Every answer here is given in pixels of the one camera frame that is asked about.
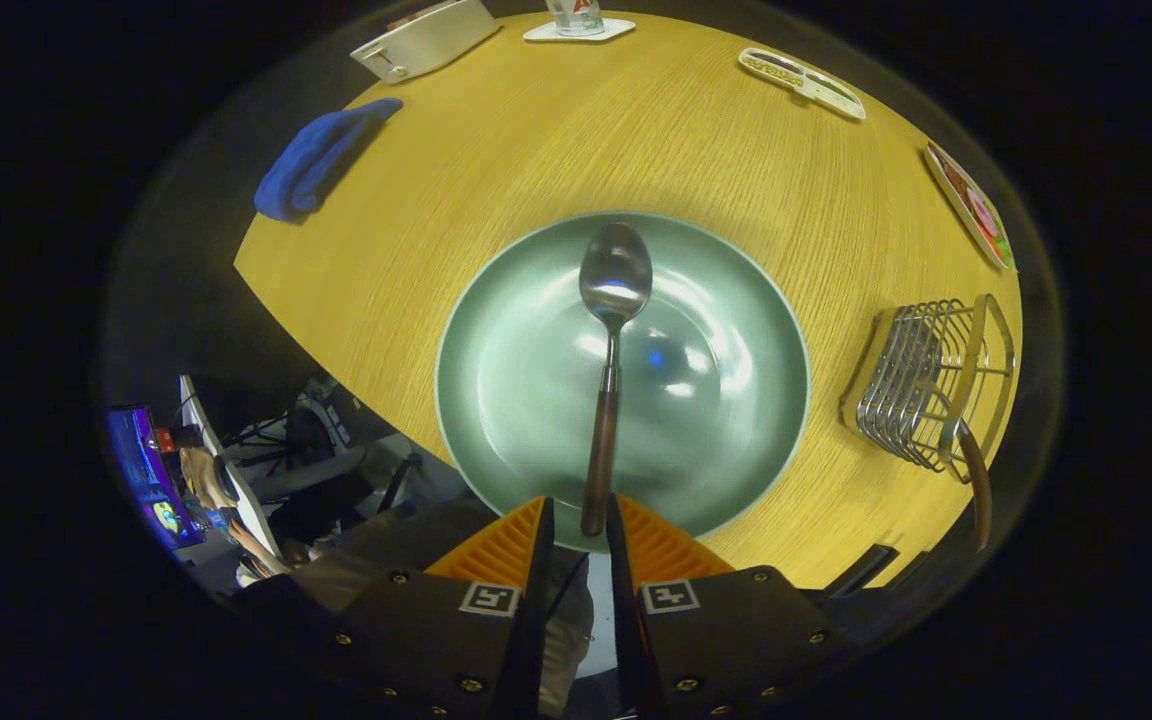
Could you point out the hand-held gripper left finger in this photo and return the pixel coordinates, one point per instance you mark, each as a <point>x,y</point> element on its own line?
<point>536,580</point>

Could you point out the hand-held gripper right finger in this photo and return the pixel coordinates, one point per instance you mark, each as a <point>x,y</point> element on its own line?
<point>626,600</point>

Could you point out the green round plate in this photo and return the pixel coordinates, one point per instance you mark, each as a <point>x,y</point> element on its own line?
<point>716,400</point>

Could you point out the white board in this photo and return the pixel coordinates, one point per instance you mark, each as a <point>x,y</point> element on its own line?
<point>236,490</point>

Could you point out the glowing computer monitor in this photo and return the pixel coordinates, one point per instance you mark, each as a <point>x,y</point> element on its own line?
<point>146,470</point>

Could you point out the blue folded cloth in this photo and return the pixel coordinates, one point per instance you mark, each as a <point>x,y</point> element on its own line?
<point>316,160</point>

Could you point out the plate of meat and salad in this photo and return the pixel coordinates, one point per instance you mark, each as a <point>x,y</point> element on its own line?
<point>971,205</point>

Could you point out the white divided condiment dish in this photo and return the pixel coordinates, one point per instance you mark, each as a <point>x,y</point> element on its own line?
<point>801,82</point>

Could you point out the white coaster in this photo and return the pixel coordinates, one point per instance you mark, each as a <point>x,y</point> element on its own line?
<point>541,32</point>

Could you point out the white toaster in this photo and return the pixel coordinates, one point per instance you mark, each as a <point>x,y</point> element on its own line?
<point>426,40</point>

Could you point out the clear drinking glass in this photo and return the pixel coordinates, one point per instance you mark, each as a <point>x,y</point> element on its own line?
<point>576,15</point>

